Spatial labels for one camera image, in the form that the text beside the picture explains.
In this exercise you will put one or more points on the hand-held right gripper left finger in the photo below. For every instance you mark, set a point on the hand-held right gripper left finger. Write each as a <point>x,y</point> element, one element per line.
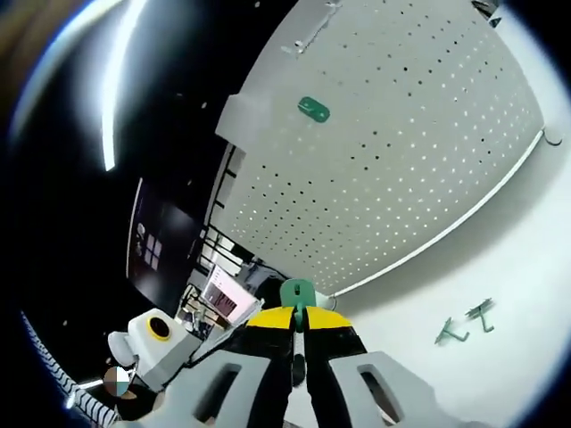
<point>250,370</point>

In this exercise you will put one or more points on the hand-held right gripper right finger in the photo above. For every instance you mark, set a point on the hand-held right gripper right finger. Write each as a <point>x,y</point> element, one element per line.
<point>339,352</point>

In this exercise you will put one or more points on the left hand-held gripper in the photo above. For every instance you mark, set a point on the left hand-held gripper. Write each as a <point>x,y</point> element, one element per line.
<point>147,356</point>

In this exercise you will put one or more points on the green hook assembly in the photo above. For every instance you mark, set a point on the green hook assembly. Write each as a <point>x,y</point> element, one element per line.
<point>296,292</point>
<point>312,108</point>
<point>446,331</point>
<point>485,321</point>

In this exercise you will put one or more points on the white perforated mounting plate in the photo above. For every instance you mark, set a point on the white perforated mounting plate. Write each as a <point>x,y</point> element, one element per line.
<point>401,156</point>

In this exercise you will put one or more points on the open laptop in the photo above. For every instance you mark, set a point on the open laptop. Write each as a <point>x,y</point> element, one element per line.
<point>223,296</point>

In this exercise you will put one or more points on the grey rear panel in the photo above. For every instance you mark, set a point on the grey rear panel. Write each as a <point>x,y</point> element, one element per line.
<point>243,122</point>

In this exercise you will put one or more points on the ceiling strip light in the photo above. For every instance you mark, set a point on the ceiling strip light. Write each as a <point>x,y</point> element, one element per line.
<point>111,111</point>

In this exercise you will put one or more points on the large dark wall display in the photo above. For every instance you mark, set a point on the large dark wall display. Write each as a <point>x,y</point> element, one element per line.
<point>169,241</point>

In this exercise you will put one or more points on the grey rail with brackets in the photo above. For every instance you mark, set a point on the grey rail with brackets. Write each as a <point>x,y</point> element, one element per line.
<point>312,31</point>

